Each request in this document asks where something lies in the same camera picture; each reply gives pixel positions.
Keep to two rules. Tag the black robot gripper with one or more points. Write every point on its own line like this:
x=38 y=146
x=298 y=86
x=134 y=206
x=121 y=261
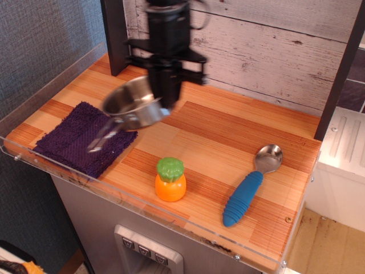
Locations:
x=168 y=47

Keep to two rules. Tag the silver dispenser panel with buttons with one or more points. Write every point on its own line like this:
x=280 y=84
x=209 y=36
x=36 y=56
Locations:
x=140 y=254

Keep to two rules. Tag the clear acrylic table guard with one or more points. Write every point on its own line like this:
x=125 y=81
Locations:
x=215 y=133

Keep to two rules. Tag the dark right shelf post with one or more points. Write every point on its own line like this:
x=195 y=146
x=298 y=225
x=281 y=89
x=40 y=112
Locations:
x=341 y=75

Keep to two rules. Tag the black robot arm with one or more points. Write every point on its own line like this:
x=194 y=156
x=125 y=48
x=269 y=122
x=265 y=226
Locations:
x=168 y=5

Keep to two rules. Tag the white toy sink unit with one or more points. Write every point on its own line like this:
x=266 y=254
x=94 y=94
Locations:
x=336 y=190

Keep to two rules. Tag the orange toy carrot green top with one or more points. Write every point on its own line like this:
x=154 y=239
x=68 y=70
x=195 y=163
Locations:
x=170 y=181

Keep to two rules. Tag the silver pot with wire handle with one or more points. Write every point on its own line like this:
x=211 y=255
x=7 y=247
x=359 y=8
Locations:
x=130 y=107

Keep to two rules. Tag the grey toy fridge cabinet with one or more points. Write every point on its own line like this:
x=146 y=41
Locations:
x=94 y=218

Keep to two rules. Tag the dark shelf post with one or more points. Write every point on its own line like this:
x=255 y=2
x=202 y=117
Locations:
x=116 y=34
x=341 y=75

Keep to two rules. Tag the yellow object bottom left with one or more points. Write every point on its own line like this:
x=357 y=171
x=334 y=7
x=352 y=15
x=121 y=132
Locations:
x=32 y=268

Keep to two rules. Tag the dark left shelf post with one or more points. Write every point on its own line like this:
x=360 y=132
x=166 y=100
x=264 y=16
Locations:
x=116 y=34

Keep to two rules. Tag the spoon with blue handle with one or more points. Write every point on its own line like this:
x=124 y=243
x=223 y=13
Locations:
x=268 y=159

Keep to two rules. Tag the purple knitted cloth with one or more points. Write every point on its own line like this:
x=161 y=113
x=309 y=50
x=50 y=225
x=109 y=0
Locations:
x=67 y=143

